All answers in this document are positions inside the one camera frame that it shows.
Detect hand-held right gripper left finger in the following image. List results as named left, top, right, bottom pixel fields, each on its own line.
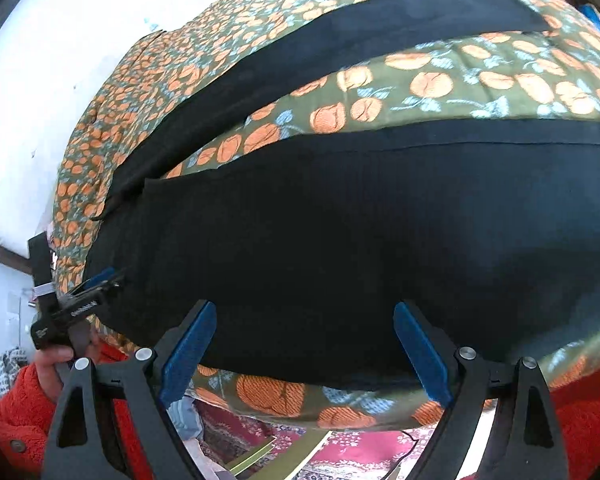
left=42, top=300, right=218, bottom=480

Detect grey-blue cloth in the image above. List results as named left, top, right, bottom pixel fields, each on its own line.
left=171, top=396, right=204, bottom=442

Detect grey knitted cloth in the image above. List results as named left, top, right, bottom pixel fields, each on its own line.
left=0, top=344, right=32, bottom=409

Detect white wall socket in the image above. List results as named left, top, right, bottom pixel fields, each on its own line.
left=4, top=292, right=25, bottom=322

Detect red fleece jacket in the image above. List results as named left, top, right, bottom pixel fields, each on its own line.
left=0, top=360, right=600, bottom=480

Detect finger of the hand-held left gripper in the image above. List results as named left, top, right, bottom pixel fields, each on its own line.
left=82, top=266, right=118, bottom=289
left=75, top=270, right=129, bottom=302

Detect black pants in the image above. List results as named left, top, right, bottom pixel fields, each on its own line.
left=82, top=0, right=600, bottom=393

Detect blue cloth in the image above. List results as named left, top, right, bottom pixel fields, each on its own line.
left=577, top=2, right=600, bottom=36

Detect red patterned rug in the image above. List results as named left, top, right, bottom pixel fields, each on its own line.
left=180, top=395, right=488, bottom=480

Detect dark wooden ledge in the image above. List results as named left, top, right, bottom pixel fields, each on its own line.
left=0, top=237, right=37, bottom=277

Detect person's left hand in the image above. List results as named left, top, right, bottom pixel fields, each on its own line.
left=32, top=329, right=104, bottom=404

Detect green floral blanket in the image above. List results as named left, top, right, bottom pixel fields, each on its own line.
left=50, top=0, right=600, bottom=433

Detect person's left forearm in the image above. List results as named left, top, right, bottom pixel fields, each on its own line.
left=0, top=342, right=146, bottom=443

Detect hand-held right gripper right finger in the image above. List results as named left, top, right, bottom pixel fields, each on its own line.
left=392, top=301, right=571, bottom=480

